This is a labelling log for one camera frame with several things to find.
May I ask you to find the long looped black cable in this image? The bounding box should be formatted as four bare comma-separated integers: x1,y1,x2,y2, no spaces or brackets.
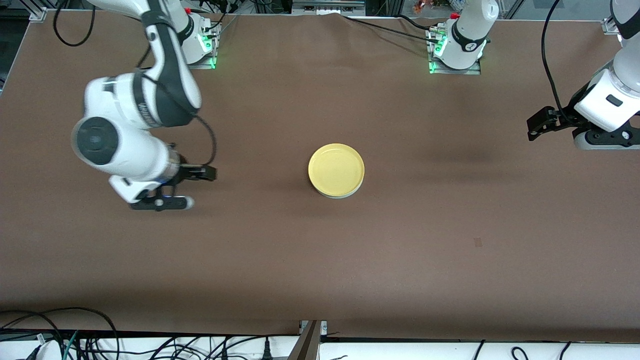
0,306,119,360

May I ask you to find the pale green round plate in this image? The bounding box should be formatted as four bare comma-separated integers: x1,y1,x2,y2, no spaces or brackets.
312,180,365,200

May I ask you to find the black cable across table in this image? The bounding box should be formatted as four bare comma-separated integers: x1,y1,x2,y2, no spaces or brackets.
341,14,443,41

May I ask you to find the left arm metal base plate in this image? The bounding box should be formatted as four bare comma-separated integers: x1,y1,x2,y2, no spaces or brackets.
427,25,482,76

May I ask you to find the green cable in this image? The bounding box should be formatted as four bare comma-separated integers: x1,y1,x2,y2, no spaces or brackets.
62,330,80,360

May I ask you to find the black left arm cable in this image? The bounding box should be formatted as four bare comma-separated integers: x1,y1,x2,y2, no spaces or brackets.
541,0,573,123

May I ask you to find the yellow round plate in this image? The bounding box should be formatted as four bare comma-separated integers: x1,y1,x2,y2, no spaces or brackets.
308,143,365,197

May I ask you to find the brown table cover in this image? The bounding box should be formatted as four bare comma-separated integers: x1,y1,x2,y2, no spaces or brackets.
0,10,640,337

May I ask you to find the grey aluminium post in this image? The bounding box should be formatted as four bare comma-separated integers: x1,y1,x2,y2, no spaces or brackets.
287,320,328,360

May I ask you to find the grey metal rail bracket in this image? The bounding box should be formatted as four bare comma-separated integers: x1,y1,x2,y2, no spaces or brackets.
292,0,366,16

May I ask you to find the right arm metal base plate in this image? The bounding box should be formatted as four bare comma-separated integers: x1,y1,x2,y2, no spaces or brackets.
190,22,221,70

